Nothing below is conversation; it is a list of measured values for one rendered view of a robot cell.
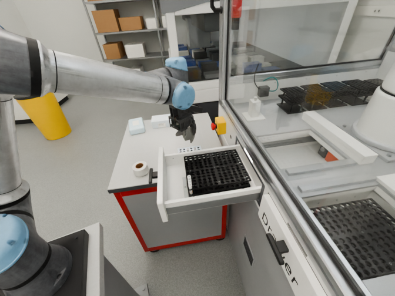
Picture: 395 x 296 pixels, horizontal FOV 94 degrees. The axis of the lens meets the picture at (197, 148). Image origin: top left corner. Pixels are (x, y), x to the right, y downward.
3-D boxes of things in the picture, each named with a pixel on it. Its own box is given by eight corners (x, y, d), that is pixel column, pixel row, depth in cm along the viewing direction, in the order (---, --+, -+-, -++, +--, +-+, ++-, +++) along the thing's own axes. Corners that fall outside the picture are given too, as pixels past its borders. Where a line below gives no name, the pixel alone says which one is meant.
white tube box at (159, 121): (152, 128, 122) (150, 121, 118) (153, 122, 128) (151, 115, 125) (171, 126, 122) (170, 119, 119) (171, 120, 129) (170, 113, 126)
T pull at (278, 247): (279, 266, 43) (280, 263, 42) (265, 235, 48) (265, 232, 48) (294, 263, 43) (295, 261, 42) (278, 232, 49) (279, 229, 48)
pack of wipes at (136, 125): (145, 132, 118) (144, 126, 116) (130, 135, 116) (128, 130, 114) (143, 121, 130) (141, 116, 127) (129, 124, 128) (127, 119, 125)
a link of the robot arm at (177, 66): (158, 59, 64) (177, 54, 68) (163, 90, 71) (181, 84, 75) (171, 62, 59) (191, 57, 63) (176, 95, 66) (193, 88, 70)
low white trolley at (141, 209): (146, 259, 129) (107, 189, 82) (151, 190, 178) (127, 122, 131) (226, 244, 133) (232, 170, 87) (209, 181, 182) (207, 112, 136)
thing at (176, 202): (167, 215, 62) (164, 204, 58) (166, 164, 82) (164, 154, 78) (280, 197, 65) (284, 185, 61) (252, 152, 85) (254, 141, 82)
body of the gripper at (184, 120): (169, 128, 80) (164, 102, 73) (183, 120, 85) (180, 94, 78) (181, 133, 76) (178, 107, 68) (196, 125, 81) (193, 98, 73)
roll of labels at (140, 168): (136, 178, 86) (133, 172, 84) (133, 170, 92) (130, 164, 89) (150, 173, 89) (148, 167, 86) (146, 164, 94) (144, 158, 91)
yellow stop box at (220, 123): (216, 135, 97) (216, 123, 93) (213, 128, 103) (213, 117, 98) (226, 134, 97) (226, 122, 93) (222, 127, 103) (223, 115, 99)
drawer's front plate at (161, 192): (163, 223, 62) (156, 203, 55) (163, 165, 84) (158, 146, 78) (168, 222, 62) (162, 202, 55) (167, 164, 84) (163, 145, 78)
